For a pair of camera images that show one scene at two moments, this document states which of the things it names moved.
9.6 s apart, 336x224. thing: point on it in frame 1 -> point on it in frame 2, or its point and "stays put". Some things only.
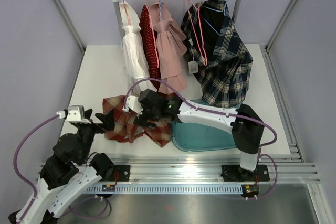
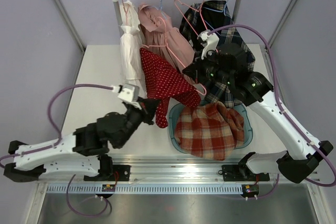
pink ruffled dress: x=171 y=46 -> x=158 y=35
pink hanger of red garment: x=148 y=6 -> x=205 y=93
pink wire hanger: x=195 y=17 -> x=175 y=0
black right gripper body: x=147 y=114 -> x=209 y=68
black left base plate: x=121 y=173 stays put
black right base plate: x=235 y=173 stays put
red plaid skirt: x=125 y=131 -> x=212 y=130
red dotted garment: x=148 y=41 -> x=164 y=82
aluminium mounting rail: x=288 y=169 stays put
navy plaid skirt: x=224 y=63 stays put
